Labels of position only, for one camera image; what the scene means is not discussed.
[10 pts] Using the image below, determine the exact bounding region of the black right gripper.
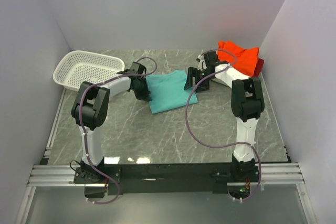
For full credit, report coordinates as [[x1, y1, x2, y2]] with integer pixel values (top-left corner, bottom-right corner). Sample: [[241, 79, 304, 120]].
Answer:
[[184, 67, 214, 93]]

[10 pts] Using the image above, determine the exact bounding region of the teal t-shirt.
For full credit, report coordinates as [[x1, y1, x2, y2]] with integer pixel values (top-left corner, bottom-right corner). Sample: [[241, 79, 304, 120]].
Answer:
[[146, 70, 191, 114]]

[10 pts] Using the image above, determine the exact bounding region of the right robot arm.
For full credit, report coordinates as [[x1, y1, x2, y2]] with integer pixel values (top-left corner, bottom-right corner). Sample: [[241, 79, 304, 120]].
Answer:
[[184, 50, 265, 182]]

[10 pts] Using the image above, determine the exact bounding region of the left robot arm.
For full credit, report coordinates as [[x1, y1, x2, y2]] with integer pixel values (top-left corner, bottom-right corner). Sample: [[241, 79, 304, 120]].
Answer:
[[71, 61, 151, 183]]

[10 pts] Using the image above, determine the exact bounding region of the folded white t-shirt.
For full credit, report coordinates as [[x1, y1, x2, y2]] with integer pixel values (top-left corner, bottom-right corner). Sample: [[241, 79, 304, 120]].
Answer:
[[212, 78, 228, 87]]

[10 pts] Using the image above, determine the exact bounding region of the folded orange t-shirt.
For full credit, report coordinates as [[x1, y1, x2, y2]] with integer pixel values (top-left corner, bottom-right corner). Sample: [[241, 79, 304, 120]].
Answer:
[[218, 41, 259, 77]]

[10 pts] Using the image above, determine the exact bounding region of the folded dark red t-shirt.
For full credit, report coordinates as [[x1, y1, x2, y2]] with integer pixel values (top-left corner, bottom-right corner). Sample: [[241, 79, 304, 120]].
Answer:
[[253, 58, 265, 77]]

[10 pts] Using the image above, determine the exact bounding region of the white perforated plastic basket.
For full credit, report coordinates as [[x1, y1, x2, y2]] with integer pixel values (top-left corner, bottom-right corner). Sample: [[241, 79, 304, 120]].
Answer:
[[53, 50, 125, 91]]

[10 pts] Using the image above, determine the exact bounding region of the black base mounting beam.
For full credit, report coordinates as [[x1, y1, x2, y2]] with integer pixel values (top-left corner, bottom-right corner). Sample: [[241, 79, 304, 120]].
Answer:
[[73, 161, 259, 198]]

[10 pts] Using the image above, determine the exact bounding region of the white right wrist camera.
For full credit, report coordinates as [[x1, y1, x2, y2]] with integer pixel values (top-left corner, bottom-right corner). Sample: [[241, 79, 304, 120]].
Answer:
[[196, 54, 207, 71]]

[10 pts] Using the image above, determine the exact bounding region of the aluminium extrusion rail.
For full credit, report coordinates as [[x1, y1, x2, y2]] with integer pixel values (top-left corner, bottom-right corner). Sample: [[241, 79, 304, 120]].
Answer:
[[15, 163, 317, 223]]

